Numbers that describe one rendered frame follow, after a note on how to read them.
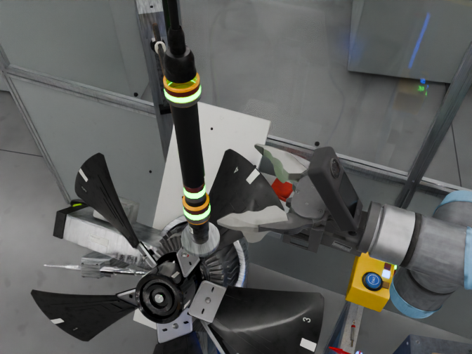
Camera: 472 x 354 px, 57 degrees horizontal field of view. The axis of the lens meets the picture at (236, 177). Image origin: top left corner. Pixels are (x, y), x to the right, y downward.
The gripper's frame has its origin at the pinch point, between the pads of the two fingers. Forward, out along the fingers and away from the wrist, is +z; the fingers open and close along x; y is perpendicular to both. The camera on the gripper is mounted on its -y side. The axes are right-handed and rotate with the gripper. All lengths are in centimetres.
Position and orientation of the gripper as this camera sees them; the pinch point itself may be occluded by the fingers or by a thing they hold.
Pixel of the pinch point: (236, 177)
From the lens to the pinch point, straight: 62.2
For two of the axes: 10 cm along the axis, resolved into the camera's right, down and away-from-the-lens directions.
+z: -9.3, -2.8, 2.3
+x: 3.6, -7.2, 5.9
